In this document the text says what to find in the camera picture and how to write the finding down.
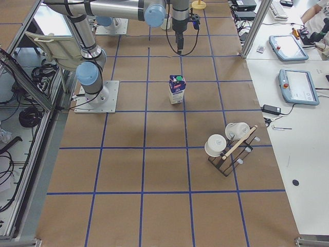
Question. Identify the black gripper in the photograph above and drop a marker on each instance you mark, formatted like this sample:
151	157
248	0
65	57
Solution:
179	28

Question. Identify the white HOME mug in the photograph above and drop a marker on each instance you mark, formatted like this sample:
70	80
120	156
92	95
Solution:
166	25

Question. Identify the blue white milk carton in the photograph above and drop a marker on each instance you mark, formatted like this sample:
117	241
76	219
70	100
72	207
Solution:
177	86

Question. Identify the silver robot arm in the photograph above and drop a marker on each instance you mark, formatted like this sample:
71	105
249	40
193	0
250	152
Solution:
109	23
89	72

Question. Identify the wooden mug tree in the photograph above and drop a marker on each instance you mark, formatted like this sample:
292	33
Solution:
198	5

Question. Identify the small remote control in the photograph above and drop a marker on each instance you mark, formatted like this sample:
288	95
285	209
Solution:
260	49

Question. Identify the far teach pendant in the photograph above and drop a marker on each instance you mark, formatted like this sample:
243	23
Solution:
287	48

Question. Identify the teach pendant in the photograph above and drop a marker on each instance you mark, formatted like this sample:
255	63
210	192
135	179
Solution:
297	87
287	48

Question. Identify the white mug on rack rear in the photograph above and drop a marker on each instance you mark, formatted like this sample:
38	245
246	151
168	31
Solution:
236	130

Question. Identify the white mug on rack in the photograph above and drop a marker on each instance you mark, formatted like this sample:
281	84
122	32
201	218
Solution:
236	130
215	145

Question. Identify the white mug on rack front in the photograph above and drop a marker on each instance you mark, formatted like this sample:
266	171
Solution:
215	145

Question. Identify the black power adapter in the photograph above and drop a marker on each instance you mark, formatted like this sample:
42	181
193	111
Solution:
271	109

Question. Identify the near teach pendant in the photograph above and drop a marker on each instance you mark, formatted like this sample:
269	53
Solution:
297	87

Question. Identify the hex key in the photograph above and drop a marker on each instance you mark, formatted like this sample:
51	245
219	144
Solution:
280	128

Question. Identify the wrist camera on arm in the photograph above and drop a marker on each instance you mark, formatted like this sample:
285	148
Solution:
195	19

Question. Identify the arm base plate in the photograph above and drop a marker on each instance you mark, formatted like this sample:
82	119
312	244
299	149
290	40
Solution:
122	30
105	102

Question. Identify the aluminium frame post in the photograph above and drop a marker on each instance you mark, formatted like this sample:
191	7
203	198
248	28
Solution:
261	13

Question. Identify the black wire mug rack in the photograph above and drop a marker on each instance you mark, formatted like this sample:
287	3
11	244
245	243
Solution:
232	156

